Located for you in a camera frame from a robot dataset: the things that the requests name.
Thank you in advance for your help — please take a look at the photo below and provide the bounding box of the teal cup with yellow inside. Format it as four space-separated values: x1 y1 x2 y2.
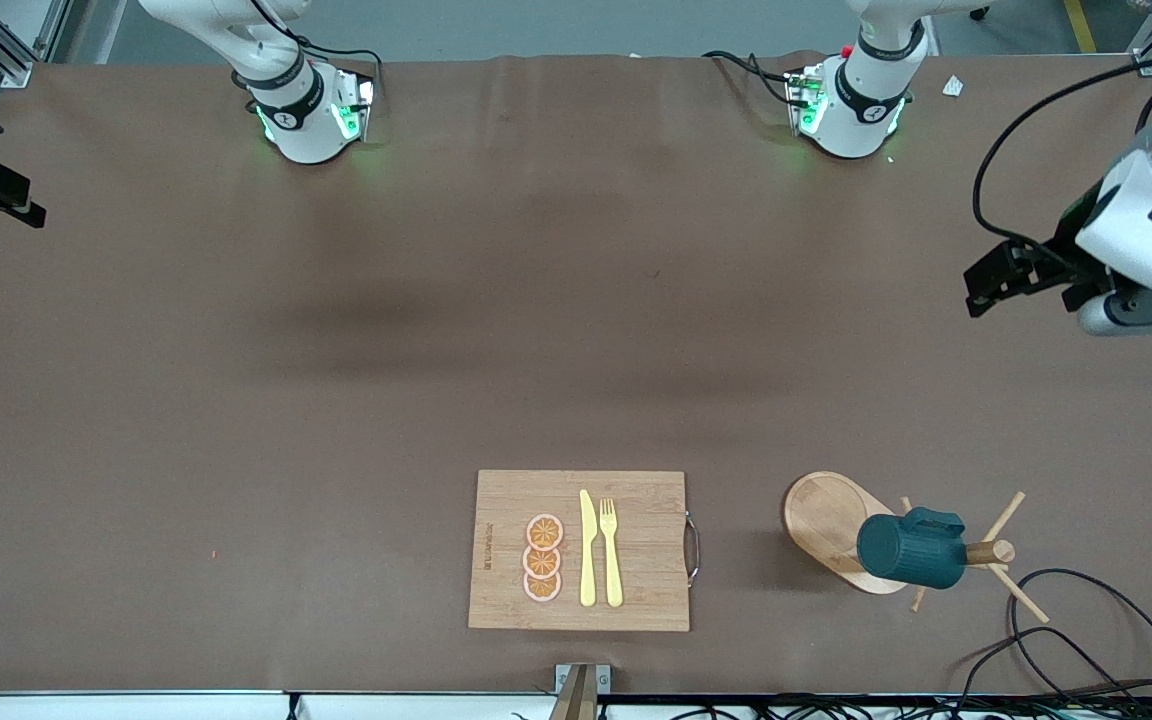
856 507 967 590

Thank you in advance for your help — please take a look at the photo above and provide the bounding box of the wooden cup rack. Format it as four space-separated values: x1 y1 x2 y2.
783 471 1050 624

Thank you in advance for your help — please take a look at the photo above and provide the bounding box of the table cover sheet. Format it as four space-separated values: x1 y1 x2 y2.
0 52 1152 696

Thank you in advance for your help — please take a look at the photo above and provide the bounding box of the yellow plastic fork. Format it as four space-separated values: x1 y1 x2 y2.
599 498 625 609

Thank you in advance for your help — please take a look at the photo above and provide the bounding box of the yellow plastic knife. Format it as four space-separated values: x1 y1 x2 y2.
579 489 598 608

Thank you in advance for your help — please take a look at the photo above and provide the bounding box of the brown bar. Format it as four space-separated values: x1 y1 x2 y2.
548 667 599 720

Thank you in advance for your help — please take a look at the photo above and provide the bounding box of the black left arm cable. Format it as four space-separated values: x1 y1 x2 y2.
973 55 1152 271

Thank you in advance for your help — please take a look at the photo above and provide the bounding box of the black left base cable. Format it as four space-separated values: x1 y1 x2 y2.
701 50 797 106

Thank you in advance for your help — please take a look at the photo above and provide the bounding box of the black base cable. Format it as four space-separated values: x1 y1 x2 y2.
254 0 384 101
701 50 797 106

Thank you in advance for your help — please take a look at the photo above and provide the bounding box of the black right base cable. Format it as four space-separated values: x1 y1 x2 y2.
254 0 384 101

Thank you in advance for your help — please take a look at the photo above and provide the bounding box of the bamboo cutting board with handle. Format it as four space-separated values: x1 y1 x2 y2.
467 470 702 633

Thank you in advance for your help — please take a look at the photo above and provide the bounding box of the white table edge rail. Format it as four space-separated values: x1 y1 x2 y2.
0 691 557 720

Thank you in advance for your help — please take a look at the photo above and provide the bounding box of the grey metal bracket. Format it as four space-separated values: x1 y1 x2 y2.
554 663 612 698

